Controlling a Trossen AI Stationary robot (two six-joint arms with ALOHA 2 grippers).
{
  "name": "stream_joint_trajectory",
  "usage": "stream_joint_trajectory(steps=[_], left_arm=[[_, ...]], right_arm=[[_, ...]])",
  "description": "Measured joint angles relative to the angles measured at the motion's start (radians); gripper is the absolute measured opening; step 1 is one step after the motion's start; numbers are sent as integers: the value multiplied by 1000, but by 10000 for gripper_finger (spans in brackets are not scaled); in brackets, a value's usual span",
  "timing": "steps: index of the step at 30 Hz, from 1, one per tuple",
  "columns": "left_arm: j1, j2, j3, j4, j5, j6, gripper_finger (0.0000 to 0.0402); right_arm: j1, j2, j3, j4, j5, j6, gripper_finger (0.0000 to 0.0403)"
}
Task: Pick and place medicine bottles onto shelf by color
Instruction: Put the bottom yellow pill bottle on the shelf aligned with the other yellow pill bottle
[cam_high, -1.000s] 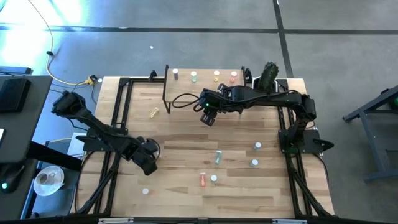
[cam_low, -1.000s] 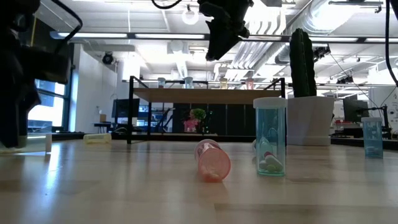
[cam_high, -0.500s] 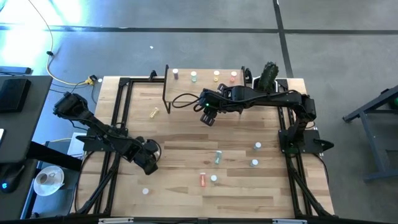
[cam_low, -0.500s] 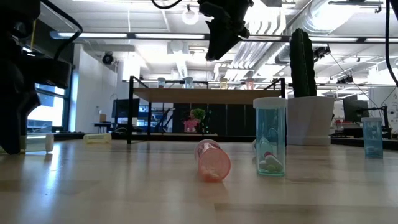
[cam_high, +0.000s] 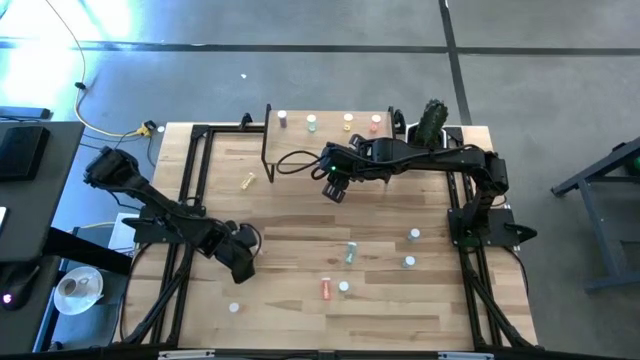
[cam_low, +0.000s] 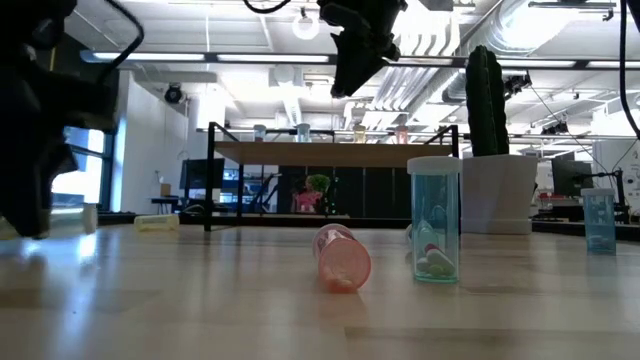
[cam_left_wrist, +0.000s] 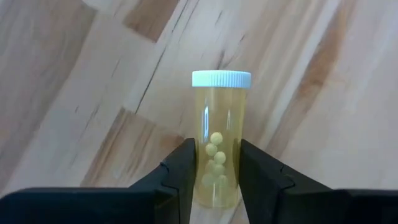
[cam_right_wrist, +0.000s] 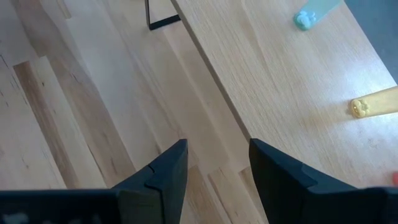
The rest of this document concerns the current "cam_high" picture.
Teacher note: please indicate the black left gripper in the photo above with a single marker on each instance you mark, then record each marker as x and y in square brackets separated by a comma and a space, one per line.
[237, 245]

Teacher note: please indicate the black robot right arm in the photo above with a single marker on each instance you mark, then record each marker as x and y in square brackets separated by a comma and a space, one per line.
[450, 159]

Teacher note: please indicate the green artificial cactus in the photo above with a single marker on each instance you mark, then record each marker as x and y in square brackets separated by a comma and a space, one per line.
[431, 122]

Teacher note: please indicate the silver aluminium bracket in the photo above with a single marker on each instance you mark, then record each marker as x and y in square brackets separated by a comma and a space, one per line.
[185, 354]
[465, 355]

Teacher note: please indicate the blue medicine bottle red pills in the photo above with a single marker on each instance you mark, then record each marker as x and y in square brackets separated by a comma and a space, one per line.
[282, 120]

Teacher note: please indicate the grey metal table frame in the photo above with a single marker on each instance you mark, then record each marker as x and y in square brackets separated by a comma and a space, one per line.
[590, 215]

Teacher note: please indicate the black desk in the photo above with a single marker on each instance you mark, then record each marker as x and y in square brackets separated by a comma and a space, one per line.
[50, 210]

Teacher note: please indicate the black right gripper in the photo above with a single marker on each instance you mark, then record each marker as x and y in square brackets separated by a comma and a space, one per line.
[350, 162]

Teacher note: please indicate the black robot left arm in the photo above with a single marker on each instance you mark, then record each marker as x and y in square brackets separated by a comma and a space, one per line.
[160, 205]

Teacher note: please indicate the red medicine bottle white cap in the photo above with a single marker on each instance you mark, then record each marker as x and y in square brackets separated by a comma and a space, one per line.
[343, 286]
[326, 290]
[374, 125]

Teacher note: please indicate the black clamp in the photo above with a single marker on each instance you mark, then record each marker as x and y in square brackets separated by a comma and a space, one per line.
[522, 232]
[399, 120]
[245, 121]

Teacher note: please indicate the black flat box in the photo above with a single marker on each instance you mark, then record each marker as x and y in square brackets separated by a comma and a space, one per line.
[22, 152]

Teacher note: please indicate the white plant pot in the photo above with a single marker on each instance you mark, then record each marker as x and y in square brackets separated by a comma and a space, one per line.
[411, 131]

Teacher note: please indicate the blue medicine bottle white cap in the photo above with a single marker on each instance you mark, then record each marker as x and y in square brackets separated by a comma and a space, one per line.
[409, 261]
[414, 233]

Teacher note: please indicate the teal medicine bottle white cap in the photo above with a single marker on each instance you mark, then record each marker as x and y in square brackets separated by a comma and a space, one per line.
[351, 253]
[311, 124]
[234, 307]

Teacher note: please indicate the dark flat device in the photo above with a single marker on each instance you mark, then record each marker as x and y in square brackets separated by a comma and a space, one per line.
[25, 113]

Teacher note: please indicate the white paper sheet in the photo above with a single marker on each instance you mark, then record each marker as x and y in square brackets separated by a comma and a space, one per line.
[120, 235]

